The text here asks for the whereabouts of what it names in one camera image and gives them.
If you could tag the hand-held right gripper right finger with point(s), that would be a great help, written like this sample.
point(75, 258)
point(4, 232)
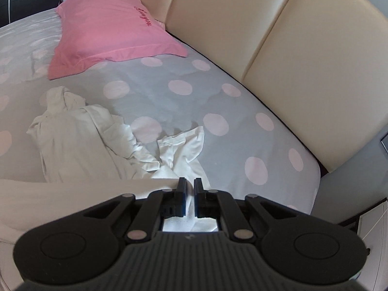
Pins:
point(198, 201)

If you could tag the white nightstand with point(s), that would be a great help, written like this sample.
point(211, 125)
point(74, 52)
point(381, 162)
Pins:
point(374, 227)

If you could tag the white garment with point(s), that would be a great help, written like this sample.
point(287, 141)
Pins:
point(75, 136)

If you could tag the dark screen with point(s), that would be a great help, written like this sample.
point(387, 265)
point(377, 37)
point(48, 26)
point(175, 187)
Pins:
point(385, 142)

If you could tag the pink pillow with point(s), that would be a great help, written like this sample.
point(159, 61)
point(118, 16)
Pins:
point(106, 30)

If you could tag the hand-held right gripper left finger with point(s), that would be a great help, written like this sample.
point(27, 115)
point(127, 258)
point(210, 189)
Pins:
point(182, 201)

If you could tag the cream upholstered headboard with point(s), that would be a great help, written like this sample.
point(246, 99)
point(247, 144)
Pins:
point(272, 36)

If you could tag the beige t-shirt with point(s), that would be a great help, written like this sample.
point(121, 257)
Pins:
point(60, 198)

